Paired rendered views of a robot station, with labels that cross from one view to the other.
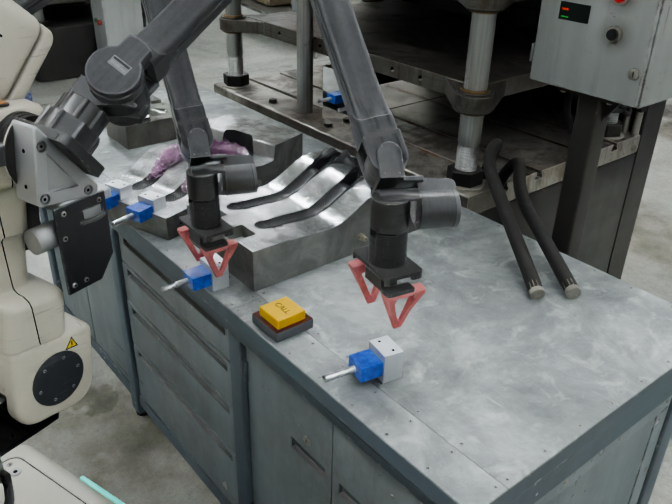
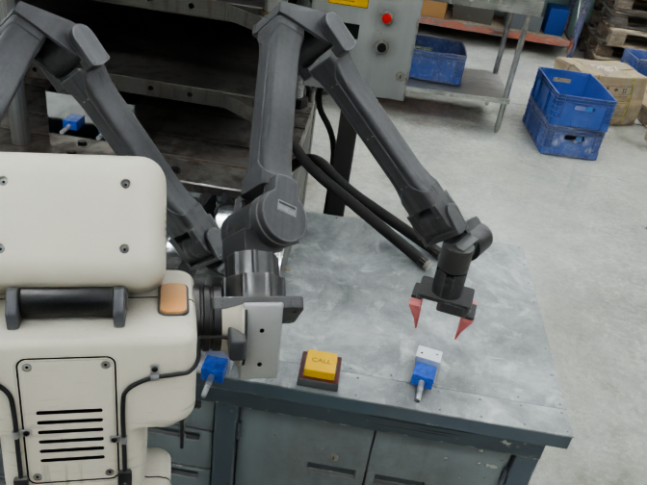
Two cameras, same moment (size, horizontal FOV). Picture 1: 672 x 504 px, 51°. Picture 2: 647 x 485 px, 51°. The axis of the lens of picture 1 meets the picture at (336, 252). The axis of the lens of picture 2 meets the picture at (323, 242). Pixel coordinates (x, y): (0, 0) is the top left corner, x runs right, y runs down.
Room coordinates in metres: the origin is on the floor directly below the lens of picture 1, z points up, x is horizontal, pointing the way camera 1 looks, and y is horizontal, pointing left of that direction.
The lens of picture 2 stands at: (0.41, 0.86, 1.73)
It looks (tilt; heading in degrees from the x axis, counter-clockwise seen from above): 32 degrees down; 312
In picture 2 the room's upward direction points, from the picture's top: 8 degrees clockwise
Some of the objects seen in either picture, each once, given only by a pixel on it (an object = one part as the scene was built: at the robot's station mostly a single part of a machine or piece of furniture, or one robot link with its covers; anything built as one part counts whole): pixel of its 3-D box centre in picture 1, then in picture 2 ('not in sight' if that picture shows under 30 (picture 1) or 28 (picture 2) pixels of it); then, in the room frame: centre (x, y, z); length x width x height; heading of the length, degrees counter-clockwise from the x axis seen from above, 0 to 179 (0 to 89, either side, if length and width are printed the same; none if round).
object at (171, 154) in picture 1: (202, 154); not in sight; (1.63, 0.34, 0.90); 0.26 x 0.18 x 0.08; 147
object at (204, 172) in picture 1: (205, 183); (222, 277); (1.18, 0.24, 1.02); 0.07 x 0.06 x 0.07; 108
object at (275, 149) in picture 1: (202, 169); not in sight; (1.64, 0.34, 0.86); 0.50 x 0.26 x 0.11; 147
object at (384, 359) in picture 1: (360, 367); (423, 378); (0.90, -0.04, 0.83); 0.13 x 0.05 x 0.05; 119
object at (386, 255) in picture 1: (387, 248); (448, 283); (0.92, -0.08, 1.04); 0.10 x 0.07 x 0.07; 29
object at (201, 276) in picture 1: (192, 279); (213, 372); (1.16, 0.28, 0.83); 0.13 x 0.05 x 0.05; 128
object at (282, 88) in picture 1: (409, 113); (116, 117); (2.44, -0.25, 0.76); 1.30 x 0.84 x 0.07; 40
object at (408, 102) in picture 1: (405, 89); (121, 97); (2.35, -0.22, 0.87); 0.50 x 0.27 x 0.17; 130
